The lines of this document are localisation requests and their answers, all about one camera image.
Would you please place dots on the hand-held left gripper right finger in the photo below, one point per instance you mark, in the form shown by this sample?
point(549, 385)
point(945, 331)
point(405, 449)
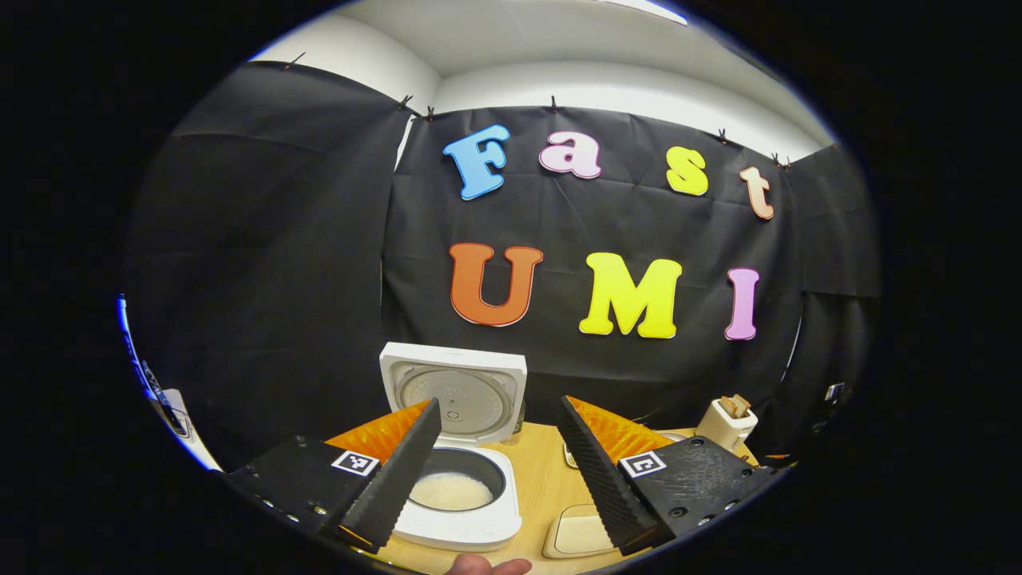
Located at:
point(599, 479)

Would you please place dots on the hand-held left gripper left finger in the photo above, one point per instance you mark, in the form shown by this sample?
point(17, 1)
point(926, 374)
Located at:
point(399, 479)

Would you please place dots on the clear container of rice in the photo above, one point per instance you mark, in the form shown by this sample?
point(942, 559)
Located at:
point(579, 535)

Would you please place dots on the white rice cooker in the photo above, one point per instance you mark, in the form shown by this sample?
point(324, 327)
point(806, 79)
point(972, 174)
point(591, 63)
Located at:
point(455, 355)

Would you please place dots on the white divided grain dish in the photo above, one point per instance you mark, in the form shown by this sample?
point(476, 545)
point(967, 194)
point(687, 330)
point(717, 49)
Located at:
point(569, 457)

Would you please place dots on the white toaster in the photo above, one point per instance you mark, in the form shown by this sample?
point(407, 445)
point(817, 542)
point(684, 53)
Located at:
point(722, 431)

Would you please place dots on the toast slice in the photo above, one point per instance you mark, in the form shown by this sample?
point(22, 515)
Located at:
point(742, 403)
point(727, 407)

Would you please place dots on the black backdrop cloth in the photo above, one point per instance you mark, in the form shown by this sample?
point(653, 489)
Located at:
point(559, 224)

